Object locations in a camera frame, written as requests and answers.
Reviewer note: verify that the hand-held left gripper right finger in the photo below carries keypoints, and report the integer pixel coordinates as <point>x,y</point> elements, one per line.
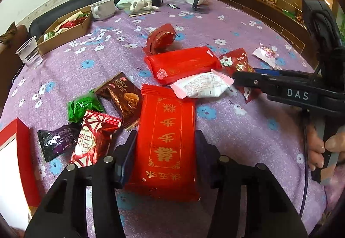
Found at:
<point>203,162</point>

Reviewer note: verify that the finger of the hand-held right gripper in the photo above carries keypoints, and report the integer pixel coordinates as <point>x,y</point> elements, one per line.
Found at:
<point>269,86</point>
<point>269,71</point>

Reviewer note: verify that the brown snack packet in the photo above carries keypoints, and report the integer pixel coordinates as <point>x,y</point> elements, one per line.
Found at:
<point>124,98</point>

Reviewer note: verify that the plain red snack packet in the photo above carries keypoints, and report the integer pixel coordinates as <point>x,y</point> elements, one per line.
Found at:
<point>183,63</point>

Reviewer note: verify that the person's right hand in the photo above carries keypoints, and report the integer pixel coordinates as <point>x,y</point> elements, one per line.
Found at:
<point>315,151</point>

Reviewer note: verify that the brown cardboard box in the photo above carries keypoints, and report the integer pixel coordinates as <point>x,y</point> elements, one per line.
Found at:
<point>72,32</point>

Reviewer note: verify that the red floral snack packet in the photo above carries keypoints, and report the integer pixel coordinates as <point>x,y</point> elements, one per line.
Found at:
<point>237,61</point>

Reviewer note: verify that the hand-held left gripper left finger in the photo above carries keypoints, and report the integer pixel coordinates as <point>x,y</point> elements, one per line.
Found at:
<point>126,162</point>

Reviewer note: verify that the black mug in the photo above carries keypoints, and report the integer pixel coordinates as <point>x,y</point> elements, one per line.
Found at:
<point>155,0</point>

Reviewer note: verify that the white pink snack packet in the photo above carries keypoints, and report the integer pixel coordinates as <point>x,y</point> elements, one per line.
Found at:
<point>202,84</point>

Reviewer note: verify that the red snack packet gold print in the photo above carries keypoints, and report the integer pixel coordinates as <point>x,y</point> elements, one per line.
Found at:
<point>164,141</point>

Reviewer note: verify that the white mug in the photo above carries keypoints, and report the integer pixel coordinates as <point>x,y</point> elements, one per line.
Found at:
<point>103,9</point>

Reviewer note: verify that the black purple snack packet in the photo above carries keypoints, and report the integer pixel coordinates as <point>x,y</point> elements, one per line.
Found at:
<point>58,141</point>

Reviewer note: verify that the small red snack packet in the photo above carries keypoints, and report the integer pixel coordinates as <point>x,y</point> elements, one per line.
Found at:
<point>74,22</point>

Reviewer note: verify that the small light green snack packet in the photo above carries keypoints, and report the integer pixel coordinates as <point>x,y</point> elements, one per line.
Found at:
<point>50,35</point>

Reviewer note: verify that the clear plastic cup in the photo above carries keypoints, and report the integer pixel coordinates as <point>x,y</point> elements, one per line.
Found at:
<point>29,52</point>

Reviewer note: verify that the clear pink floral snack packet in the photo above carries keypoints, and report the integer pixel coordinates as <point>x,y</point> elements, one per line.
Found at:
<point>266,53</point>

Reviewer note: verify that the wooden chopsticks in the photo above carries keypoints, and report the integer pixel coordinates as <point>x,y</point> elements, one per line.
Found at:
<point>141,13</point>

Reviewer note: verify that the red white patterned snack packet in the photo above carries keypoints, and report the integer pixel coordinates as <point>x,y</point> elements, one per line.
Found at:
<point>91,138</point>

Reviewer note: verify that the crumpled red wrapper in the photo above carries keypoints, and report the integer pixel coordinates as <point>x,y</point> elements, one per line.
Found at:
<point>161,38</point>

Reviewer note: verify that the red and white box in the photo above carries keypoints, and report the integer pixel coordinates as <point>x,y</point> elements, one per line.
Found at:
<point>16,168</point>

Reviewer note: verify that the purple floral tablecloth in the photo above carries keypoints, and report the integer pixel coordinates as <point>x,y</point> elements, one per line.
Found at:
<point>242,135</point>

